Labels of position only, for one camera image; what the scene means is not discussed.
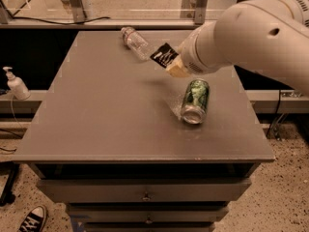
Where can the grey drawer cabinet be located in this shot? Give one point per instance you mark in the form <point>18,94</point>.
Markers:
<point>108,116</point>

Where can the drawer with knob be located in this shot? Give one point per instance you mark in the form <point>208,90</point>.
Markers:
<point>151,212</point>
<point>136,191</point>

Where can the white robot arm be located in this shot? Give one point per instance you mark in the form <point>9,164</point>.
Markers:
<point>268,37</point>

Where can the clear plastic water bottle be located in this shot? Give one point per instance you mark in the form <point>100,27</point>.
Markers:
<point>140,46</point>

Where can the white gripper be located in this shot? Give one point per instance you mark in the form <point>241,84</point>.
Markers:
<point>189,58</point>

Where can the top drawer with knob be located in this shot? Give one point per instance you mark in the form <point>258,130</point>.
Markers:
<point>136,191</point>

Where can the black rxbar chocolate wrapper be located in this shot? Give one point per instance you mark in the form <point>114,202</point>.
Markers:
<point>164,55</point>

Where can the green drink can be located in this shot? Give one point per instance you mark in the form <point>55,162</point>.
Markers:
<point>195,101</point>

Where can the black white sneaker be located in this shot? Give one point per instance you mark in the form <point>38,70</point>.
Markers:
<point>34,221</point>

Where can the black stand base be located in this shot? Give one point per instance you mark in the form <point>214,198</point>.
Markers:
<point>8,173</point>

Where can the white pump dispenser bottle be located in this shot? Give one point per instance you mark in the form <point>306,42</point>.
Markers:
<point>16,85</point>

